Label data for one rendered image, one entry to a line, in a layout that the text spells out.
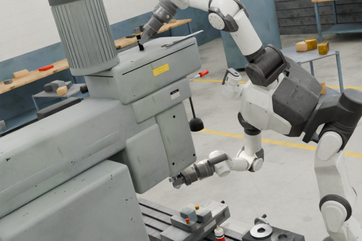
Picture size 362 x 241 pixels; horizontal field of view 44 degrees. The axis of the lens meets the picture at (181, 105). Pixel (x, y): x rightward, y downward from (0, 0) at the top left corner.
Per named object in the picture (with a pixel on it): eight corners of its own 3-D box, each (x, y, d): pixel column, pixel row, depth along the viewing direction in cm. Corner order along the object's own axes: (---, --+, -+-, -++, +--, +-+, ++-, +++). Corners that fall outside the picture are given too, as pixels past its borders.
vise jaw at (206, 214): (192, 209, 235) (190, 203, 233) (213, 217, 224) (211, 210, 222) (183, 215, 231) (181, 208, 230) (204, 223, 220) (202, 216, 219)
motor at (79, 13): (102, 60, 196) (80, -14, 186) (130, 60, 182) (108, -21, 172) (62, 75, 184) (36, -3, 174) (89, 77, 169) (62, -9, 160)
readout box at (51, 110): (83, 135, 225) (70, 96, 219) (93, 137, 219) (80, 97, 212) (48, 153, 213) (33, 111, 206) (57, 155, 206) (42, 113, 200)
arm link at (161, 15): (159, 40, 192) (176, 18, 191) (141, 26, 190) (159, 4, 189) (155, 37, 204) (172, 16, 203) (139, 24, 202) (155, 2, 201)
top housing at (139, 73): (167, 67, 226) (159, 35, 221) (204, 68, 207) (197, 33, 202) (89, 102, 197) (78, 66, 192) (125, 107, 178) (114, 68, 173)
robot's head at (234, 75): (239, 91, 214) (228, 82, 218) (245, 76, 209) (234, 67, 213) (230, 93, 210) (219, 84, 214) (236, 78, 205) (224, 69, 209)
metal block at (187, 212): (189, 217, 228) (187, 206, 226) (197, 220, 223) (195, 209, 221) (182, 222, 224) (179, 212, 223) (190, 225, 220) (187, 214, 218)
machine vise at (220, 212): (209, 209, 244) (206, 191, 241) (230, 216, 233) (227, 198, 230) (162, 245, 223) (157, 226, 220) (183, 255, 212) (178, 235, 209)
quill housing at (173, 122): (171, 154, 229) (156, 96, 219) (201, 161, 214) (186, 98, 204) (143, 172, 218) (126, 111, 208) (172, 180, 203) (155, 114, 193)
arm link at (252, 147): (249, 152, 253) (249, 121, 240) (267, 163, 245) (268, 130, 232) (235, 163, 247) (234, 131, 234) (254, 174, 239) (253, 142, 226)
